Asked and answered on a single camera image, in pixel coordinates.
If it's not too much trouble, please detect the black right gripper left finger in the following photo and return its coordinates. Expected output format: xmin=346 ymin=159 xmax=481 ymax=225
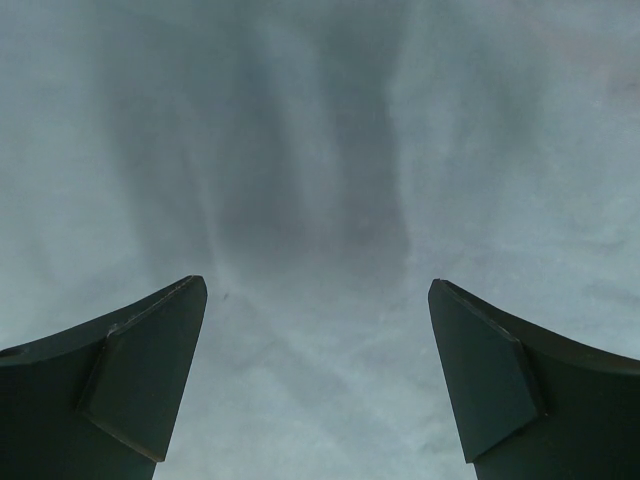
xmin=1 ymin=275 xmax=207 ymax=480

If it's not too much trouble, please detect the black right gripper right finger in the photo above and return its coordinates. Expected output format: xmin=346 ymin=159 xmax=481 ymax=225
xmin=428 ymin=279 xmax=639 ymax=480

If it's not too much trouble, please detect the light blue t shirt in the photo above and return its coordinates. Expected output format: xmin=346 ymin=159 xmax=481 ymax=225
xmin=1 ymin=1 xmax=639 ymax=479

